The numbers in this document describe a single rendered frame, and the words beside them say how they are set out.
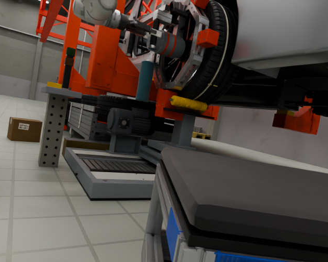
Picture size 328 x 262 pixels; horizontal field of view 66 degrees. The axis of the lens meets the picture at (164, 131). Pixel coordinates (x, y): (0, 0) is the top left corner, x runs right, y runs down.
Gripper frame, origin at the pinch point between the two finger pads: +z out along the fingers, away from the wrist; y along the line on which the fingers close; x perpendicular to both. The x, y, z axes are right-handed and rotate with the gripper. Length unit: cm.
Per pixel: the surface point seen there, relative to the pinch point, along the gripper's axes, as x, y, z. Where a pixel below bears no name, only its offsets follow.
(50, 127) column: -60, -30, -40
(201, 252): -53, 111, -42
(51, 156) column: -77, -30, -37
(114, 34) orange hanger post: 10, -60, -4
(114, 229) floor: -83, 49, -24
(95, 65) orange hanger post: -15, -60, -14
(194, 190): -49, 108, -41
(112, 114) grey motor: -47, -44, -1
